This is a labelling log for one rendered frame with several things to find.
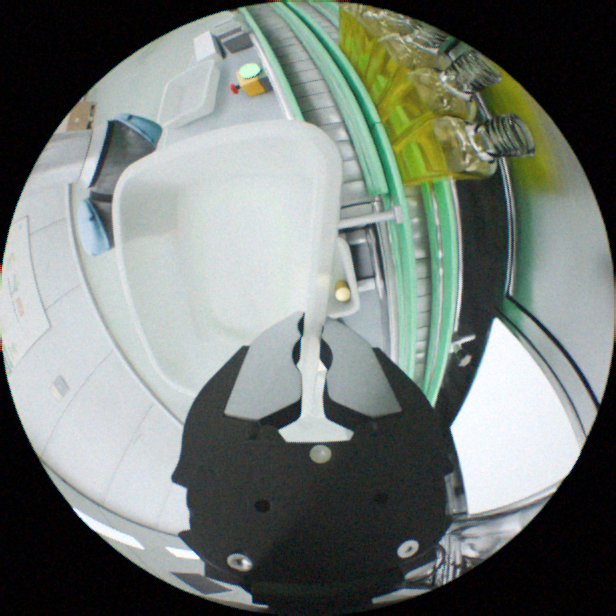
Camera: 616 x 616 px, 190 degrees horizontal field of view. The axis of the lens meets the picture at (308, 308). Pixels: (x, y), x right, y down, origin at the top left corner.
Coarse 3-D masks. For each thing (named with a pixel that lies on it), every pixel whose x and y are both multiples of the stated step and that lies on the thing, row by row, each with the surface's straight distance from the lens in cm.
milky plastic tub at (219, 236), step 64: (256, 128) 11; (128, 192) 19; (192, 192) 21; (256, 192) 17; (320, 192) 9; (128, 256) 19; (192, 256) 22; (256, 256) 18; (320, 256) 9; (192, 320) 25; (256, 320) 21; (320, 320) 11; (192, 384) 23
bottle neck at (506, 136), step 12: (492, 120) 16; (504, 120) 15; (516, 120) 16; (468, 132) 18; (480, 132) 17; (492, 132) 16; (504, 132) 15; (516, 132) 15; (528, 132) 17; (480, 144) 17; (492, 144) 16; (504, 144) 15; (516, 144) 15; (528, 144) 17; (492, 156) 17; (504, 156) 17; (516, 156) 16
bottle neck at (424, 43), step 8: (416, 24) 22; (424, 24) 21; (408, 32) 23; (416, 32) 22; (424, 32) 22; (432, 32) 21; (440, 32) 21; (416, 40) 23; (424, 40) 22; (432, 40) 22; (440, 40) 22; (424, 48) 23; (432, 48) 23
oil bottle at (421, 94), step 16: (416, 80) 21; (432, 80) 20; (400, 96) 24; (416, 96) 21; (432, 96) 19; (448, 96) 19; (384, 112) 29; (400, 112) 25; (416, 112) 22; (432, 112) 20; (448, 112) 20; (464, 112) 21; (384, 128) 31; (400, 128) 26; (416, 128) 23
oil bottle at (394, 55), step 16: (400, 32) 25; (384, 48) 25; (400, 48) 23; (416, 48) 23; (384, 64) 25; (400, 64) 23; (416, 64) 23; (432, 64) 23; (368, 80) 31; (384, 80) 26; (400, 80) 25; (384, 96) 28
